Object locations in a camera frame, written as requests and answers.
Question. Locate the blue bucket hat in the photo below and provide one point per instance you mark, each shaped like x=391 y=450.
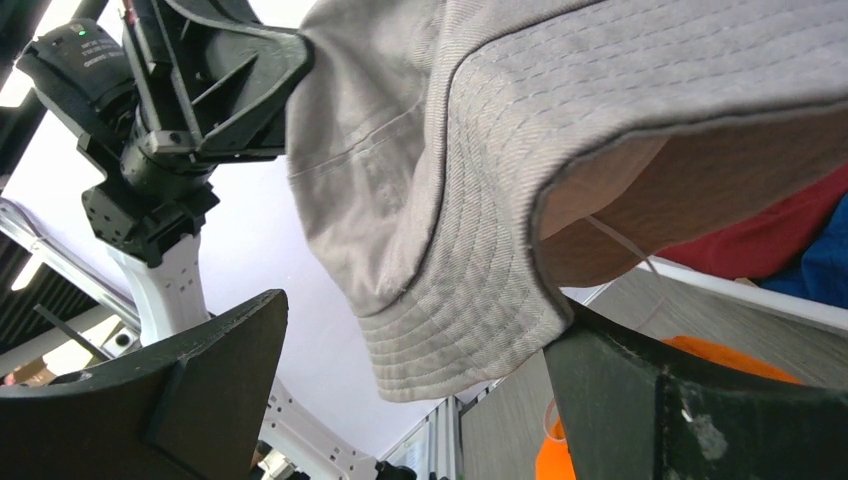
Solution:
x=820 y=274

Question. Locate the grey bucket hat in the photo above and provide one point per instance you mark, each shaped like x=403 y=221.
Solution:
x=455 y=164

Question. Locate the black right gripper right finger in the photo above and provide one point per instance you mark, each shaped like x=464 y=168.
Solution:
x=635 y=408

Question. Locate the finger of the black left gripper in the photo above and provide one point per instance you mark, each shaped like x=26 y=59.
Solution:
x=233 y=76

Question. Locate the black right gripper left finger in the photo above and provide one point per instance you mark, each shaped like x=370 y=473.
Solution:
x=187 y=407

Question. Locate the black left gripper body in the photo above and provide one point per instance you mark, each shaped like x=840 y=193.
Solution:
x=159 y=113

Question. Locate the dark red bucket hat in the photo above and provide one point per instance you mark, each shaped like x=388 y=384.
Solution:
x=767 y=242

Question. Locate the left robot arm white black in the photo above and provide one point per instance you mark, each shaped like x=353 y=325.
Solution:
x=148 y=212

